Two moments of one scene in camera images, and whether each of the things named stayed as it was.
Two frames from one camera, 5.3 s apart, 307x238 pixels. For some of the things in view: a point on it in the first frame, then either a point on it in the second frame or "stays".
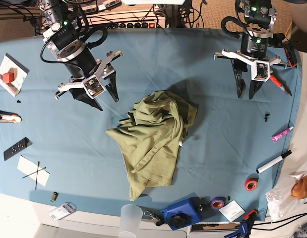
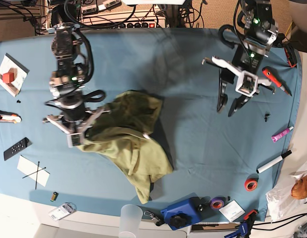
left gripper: x=82 y=66 → x=75 y=119
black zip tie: x=34 y=172 stays
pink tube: x=275 y=138 stays
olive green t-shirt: x=150 y=138 → x=122 y=133
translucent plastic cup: x=131 y=217 stays
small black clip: x=266 y=115 stays
